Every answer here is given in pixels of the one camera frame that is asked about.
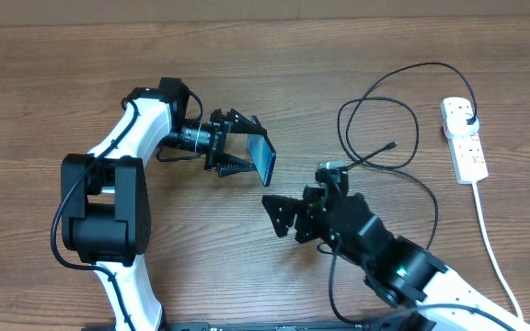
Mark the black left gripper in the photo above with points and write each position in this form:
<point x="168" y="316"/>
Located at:
<point x="236" y="123"/>

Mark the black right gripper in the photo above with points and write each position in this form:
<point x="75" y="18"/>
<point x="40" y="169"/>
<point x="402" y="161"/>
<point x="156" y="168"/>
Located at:
<point x="310" y="210"/>

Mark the blue smartphone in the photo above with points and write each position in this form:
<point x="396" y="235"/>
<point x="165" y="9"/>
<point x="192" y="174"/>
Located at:
<point x="263" y="156"/>

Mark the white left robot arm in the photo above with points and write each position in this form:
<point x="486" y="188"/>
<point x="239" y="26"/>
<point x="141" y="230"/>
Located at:
<point x="103" y="223"/>

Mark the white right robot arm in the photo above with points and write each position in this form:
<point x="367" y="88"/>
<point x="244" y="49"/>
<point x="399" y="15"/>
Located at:
<point x="401" y="273"/>

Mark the white charger plug adapter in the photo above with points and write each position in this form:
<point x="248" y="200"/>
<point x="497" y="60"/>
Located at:
<point x="457" y="126"/>

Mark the white power strip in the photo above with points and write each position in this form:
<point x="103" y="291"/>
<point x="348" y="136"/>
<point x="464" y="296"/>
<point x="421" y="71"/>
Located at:
<point x="466" y="152"/>

